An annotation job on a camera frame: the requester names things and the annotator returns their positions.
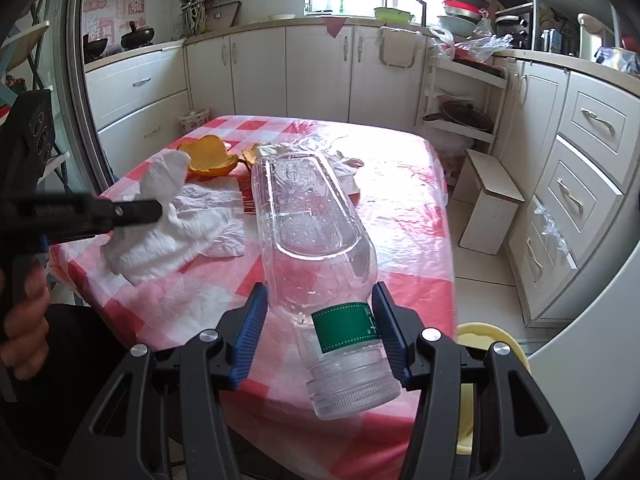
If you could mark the black wok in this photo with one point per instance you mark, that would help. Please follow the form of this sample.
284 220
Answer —
95 47

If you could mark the blue and cream folding shelf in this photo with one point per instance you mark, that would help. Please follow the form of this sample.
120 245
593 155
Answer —
40 35

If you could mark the white electric kettle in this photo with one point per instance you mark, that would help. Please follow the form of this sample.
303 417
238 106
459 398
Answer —
595 35

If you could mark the black lidded cooking pot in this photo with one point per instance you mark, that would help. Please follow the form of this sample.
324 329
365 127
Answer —
137 37

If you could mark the bright green basin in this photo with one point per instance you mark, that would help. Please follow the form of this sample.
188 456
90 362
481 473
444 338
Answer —
395 14

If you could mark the white four-drawer base cabinet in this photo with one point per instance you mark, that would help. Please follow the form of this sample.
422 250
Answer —
585 170

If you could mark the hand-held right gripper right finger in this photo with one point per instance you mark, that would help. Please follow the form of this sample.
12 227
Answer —
392 335

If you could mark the red paper wall decorations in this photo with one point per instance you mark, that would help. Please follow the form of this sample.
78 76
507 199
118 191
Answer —
107 25

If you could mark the white refrigerator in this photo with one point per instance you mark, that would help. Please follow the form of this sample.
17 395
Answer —
590 360

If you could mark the dark red tray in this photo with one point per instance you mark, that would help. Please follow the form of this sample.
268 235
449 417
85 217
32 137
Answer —
480 66

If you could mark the dark frying pan with lid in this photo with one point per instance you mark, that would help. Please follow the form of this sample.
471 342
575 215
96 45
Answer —
465 115

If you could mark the blue and silver bag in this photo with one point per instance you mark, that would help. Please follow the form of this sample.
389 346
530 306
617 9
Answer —
620 59

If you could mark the red checked tablecloth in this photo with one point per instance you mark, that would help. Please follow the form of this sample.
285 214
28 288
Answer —
400 240

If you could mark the red basin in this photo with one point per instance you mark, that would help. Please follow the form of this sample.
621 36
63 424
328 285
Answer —
462 9

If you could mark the person's left hand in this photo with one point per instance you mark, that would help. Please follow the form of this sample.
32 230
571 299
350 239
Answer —
25 320

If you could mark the pale green large bowl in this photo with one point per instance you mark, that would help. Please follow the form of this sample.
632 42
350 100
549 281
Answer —
457 25

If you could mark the dark cutting board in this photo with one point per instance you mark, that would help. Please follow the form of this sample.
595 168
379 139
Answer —
222 16

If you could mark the red hanging pan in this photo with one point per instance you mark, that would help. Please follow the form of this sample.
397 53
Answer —
630 45

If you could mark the white plastic bag red print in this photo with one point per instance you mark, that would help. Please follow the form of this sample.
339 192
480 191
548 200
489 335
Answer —
150 250

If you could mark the white wooden step stool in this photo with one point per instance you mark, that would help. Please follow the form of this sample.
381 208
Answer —
487 220

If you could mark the white and red shopping bag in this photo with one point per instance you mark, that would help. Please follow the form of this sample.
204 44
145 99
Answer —
445 45

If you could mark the silver sliding door frame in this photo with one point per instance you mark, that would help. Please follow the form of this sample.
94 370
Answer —
82 85

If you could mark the wall utensil rack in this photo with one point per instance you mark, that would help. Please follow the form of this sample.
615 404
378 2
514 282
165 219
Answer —
200 0

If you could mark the clear plastic bottle green label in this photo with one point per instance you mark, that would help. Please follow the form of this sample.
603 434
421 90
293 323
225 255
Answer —
310 220

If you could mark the floral waste basket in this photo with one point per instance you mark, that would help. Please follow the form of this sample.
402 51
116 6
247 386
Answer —
192 121

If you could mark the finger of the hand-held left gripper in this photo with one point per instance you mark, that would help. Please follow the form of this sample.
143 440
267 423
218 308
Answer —
137 211

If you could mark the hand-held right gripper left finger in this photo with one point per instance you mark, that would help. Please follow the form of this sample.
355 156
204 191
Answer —
250 335

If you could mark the yellow waste bin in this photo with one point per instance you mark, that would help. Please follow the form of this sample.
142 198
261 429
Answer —
470 332

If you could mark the white two-drawer base cabinet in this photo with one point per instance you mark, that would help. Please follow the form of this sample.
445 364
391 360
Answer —
135 105

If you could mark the large orange peel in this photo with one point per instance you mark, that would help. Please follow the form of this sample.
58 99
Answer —
210 157

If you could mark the white door base cabinets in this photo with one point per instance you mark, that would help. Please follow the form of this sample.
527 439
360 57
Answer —
315 75

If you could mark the black small counter appliance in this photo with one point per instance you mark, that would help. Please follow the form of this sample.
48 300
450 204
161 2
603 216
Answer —
511 32

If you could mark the small orange peel piece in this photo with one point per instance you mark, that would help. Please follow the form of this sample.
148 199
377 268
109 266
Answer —
249 155

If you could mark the white plate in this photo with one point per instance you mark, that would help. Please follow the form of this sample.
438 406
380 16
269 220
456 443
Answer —
281 17

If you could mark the clear bag on drawer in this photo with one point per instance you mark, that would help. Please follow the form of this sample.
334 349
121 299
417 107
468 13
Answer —
550 225

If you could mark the pink triangular cloth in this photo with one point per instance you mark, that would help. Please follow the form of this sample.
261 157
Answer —
335 26

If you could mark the clear crumpled plastic bag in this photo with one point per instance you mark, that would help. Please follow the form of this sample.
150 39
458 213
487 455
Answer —
480 45

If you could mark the black kitchen faucet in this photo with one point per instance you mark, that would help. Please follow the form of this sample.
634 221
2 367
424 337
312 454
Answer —
422 12

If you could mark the white slim storage rack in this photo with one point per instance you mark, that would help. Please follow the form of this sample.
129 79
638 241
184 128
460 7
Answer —
462 131

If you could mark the white cabinet door hanger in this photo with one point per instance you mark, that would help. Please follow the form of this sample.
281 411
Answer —
397 50

